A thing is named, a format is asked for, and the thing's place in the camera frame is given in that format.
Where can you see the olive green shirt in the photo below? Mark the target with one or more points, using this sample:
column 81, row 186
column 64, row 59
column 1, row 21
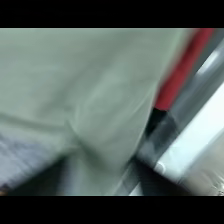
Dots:
column 83, row 86

